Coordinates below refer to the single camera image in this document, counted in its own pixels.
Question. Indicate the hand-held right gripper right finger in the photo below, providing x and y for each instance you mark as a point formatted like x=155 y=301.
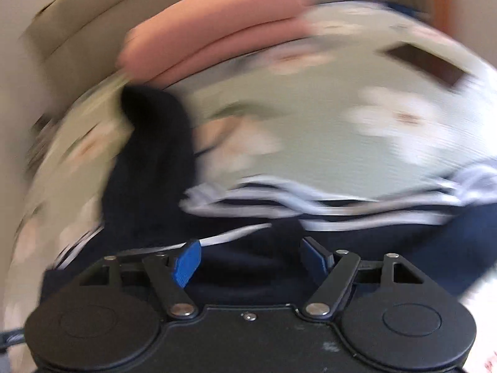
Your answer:
x=313 y=259

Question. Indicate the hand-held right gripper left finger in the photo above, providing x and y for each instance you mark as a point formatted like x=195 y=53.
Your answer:
x=188 y=261

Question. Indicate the navy garment with striped trim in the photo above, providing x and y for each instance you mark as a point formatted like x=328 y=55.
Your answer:
x=155 y=186

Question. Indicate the green floral bedsheet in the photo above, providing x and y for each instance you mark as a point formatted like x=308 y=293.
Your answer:
x=310 y=124

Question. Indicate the pink folded blanket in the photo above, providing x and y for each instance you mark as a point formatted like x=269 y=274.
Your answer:
x=217 y=42

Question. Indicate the dark brown flat rectangular object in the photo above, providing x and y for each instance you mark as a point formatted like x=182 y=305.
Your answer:
x=425 y=64

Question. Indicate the beige headboard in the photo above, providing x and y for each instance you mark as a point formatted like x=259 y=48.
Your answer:
x=97 y=11

